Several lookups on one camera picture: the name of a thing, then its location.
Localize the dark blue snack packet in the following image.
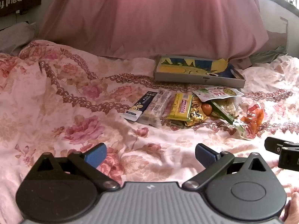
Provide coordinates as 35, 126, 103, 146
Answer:
120, 91, 159, 122

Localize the clear cracker packet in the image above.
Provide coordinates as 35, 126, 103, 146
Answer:
137, 90, 168, 128
161, 93, 178, 122

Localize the gold foil snack packet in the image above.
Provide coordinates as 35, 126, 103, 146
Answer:
184, 98, 209, 128

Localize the white green bean snack pouch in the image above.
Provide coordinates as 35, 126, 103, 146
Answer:
193, 86, 244, 103

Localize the yellow snack bar packet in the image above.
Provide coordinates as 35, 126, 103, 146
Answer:
167, 93, 194, 122

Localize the green stick snack packet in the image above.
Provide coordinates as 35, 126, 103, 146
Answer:
209, 100, 235, 125

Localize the small orange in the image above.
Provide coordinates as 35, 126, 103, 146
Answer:
201, 104, 213, 116

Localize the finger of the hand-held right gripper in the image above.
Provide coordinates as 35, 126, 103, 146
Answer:
278, 147, 299, 171
264, 136, 299, 155

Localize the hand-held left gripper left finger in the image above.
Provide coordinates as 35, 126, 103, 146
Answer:
31, 143, 121, 190

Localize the grey green cloth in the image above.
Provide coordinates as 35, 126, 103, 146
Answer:
249, 45, 288, 64

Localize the grey cardboard box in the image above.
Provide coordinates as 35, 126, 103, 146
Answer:
154, 55, 246, 88

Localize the orange red snack packet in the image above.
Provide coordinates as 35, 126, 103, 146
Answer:
233, 105, 265, 140

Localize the pink cloth drape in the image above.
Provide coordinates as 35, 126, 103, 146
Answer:
39, 0, 269, 61

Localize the grey pillow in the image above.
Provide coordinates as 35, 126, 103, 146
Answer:
0, 22, 36, 57

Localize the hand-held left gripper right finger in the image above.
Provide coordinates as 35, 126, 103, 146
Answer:
182, 143, 268, 190

